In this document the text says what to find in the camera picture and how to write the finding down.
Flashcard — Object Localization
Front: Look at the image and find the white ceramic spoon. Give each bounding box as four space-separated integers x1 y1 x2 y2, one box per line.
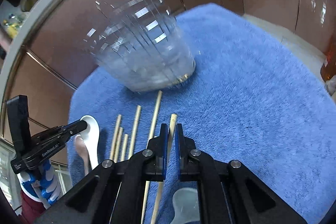
80 115 100 169

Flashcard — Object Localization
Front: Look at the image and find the light blue ceramic spoon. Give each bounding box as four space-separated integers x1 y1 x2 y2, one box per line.
171 188 200 224

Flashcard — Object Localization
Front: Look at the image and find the pink ceramic spoon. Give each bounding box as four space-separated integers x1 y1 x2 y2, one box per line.
75 134 90 176

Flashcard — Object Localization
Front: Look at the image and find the blue terry towel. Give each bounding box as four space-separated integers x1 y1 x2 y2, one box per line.
68 3 335 223

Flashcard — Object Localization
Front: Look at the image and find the cooking oil bottle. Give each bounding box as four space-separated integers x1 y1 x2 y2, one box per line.
320 32 336 82

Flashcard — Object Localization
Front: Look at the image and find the wire utensil basket clear liner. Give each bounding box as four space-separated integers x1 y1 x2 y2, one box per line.
83 0 195 93

